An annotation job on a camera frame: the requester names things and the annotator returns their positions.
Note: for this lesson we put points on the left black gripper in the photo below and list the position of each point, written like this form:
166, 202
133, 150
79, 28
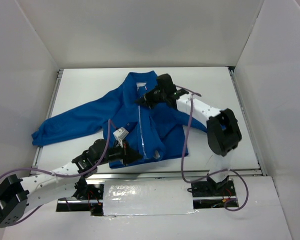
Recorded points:
126, 153

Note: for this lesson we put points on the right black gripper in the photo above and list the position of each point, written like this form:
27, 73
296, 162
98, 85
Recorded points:
150, 97

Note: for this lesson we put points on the blue fleece zip jacket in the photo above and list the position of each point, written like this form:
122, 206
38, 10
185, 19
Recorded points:
157, 134

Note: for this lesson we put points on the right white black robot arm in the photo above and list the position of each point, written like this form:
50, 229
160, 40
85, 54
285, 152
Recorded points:
223, 132

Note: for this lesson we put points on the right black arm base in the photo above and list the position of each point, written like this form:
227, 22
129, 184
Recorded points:
207, 195

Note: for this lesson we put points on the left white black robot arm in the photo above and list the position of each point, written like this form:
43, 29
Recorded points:
20, 195

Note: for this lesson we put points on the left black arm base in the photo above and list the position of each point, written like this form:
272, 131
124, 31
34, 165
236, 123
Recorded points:
87, 198

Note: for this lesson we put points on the white foil covered panel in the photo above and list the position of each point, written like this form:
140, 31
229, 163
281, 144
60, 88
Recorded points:
154, 197

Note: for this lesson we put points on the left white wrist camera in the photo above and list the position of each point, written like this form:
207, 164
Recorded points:
120, 134

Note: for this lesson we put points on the front aluminium frame rail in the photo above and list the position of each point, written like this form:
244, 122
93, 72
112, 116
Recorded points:
163, 175

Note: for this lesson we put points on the aluminium frame rail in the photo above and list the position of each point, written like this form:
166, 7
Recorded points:
256, 149
163, 175
48, 115

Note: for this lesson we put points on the left aluminium frame rail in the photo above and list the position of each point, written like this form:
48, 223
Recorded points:
48, 115

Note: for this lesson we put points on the right aluminium frame rail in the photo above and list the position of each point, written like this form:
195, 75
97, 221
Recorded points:
256, 149

